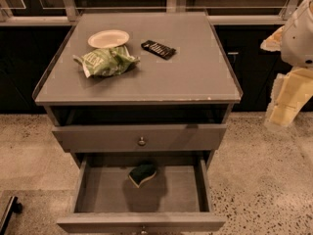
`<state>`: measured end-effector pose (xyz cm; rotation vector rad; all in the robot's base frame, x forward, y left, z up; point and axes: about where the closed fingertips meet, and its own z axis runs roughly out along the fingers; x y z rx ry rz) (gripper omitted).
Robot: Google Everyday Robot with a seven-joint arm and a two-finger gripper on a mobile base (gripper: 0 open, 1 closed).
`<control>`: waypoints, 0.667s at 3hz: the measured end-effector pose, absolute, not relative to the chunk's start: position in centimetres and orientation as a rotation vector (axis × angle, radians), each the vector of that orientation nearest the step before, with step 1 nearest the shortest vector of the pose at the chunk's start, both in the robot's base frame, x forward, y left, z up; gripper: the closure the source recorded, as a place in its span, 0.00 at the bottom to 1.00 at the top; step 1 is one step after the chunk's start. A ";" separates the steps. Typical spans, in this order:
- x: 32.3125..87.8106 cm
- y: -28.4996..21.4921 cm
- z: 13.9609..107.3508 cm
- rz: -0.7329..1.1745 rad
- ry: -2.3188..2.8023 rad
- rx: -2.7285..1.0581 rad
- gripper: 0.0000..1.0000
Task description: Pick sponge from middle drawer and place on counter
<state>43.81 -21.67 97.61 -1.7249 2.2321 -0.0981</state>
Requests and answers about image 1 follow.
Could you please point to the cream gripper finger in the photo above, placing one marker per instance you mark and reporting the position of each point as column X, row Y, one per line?
column 290, row 92
column 273, row 42

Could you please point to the green and yellow sponge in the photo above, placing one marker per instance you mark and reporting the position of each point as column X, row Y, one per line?
column 142, row 173

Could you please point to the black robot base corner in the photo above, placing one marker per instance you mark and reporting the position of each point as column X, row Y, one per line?
column 13, row 206

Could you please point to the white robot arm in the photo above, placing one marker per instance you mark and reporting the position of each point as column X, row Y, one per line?
column 297, row 38

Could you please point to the grey top drawer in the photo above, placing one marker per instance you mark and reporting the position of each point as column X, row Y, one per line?
column 124, row 138

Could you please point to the grey wooden drawer cabinet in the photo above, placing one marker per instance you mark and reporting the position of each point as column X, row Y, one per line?
column 195, row 86

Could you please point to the grey open middle drawer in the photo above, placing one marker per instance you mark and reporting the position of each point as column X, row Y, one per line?
column 177, row 199

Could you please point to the dark back counter cabinets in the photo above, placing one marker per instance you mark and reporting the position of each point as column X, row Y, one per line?
column 25, row 53

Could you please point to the black snack bar wrapper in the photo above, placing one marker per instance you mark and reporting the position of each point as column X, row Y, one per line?
column 158, row 49

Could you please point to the round metal top knob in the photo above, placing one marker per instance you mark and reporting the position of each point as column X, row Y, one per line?
column 142, row 141

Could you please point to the round metal knob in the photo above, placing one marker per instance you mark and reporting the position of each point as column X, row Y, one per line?
column 143, row 231
column 142, row 141

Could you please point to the white paper plate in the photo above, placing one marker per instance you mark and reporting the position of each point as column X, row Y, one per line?
column 108, row 38

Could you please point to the crumpled green chip bag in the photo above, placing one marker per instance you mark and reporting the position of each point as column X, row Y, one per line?
column 106, row 62

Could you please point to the round metal middle knob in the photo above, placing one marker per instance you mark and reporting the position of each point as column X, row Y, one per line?
column 143, row 231

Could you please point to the metal railing frame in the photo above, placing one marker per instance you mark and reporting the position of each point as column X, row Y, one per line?
column 65, row 12

